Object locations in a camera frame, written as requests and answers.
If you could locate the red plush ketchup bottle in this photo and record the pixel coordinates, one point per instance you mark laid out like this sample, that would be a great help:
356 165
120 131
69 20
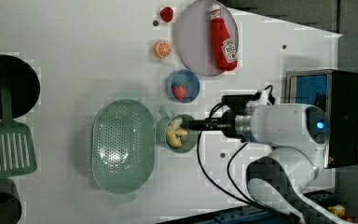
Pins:
224 50

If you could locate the green colander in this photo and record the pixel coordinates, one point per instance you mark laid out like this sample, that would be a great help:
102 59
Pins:
122 149

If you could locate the black round pan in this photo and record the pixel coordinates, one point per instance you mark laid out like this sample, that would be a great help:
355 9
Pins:
24 85

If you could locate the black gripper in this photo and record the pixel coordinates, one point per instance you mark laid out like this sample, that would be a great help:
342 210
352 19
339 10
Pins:
225 124

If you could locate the green slotted spatula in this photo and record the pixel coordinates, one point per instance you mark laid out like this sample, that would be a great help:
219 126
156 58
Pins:
17 156

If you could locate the green mug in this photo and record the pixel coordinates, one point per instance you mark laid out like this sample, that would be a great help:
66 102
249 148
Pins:
189 141

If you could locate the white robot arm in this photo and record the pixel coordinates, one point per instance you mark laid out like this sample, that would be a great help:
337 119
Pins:
297 135

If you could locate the red plush strawberry on table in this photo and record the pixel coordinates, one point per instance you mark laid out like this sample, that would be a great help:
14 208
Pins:
166 14

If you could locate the blue small bowl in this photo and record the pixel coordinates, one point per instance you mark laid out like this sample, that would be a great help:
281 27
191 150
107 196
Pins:
186 78

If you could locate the grey round plate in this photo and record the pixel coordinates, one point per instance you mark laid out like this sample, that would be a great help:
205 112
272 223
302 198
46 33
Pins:
193 37

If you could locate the red strawberry in bowl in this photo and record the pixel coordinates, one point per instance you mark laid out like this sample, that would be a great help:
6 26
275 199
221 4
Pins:
179 92

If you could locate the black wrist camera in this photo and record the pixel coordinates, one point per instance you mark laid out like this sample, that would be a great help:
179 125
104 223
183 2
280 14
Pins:
237 102

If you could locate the dark grey cup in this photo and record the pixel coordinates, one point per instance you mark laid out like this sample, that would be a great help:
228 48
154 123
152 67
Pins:
10 204

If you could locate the yellow plush peeled banana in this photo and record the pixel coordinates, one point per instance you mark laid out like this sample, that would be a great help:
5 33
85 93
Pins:
174 132

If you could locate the orange slice toy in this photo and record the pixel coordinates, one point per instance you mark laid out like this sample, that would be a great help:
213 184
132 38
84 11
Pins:
162 49

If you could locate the black toaster oven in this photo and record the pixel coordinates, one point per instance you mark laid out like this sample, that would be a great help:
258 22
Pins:
336 93

